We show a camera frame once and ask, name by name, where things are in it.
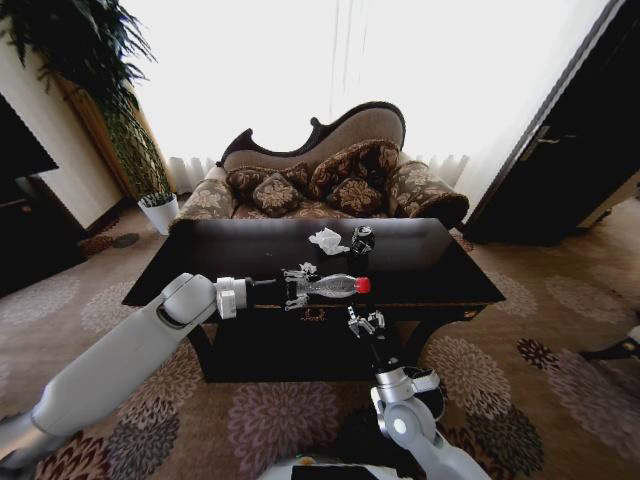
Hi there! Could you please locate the clear bottle with red cap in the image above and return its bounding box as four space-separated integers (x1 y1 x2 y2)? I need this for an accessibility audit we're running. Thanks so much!
294 274 373 302

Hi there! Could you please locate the crumpled white tissue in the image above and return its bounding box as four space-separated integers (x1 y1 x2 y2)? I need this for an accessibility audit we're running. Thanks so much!
307 226 352 256

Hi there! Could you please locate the dark wooden coffee table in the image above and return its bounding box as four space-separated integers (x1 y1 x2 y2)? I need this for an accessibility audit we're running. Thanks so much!
122 217 506 384

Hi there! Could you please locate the crushed black drink can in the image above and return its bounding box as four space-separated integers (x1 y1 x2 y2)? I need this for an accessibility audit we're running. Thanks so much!
349 224 377 258

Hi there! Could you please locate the small floral diamond cushion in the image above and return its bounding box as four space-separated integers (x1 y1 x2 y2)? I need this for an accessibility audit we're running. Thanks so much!
326 176 384 218
251 171 304 218

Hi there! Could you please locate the large floral brown cushion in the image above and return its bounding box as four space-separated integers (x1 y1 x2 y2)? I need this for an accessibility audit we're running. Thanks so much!
225 161 312 203
306 140 401 202

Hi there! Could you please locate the white robot front shell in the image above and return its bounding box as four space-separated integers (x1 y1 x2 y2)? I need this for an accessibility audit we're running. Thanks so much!
259 455 404 480

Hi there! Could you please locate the white plant pot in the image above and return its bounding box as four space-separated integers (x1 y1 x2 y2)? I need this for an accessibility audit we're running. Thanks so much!
136 191 180 237

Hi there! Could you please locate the floral chaise sofa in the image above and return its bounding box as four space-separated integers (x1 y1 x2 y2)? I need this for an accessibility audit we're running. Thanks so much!
172 101 471 236

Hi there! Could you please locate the white sheer curtain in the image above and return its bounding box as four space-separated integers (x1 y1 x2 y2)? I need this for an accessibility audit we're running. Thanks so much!
119 0 614 194

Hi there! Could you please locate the dark wooden cabinet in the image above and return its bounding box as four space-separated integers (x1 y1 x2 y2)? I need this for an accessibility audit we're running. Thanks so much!
0 173 87 299

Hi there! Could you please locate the dark wooden door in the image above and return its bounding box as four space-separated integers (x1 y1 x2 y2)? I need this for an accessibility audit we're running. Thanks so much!
460 0 640 247

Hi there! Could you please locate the tall green potted plant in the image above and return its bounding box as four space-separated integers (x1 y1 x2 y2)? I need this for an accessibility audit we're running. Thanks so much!
0 0 177 202

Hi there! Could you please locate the black flat screen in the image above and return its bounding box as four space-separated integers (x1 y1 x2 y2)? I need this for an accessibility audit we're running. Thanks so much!
0 93 61 177

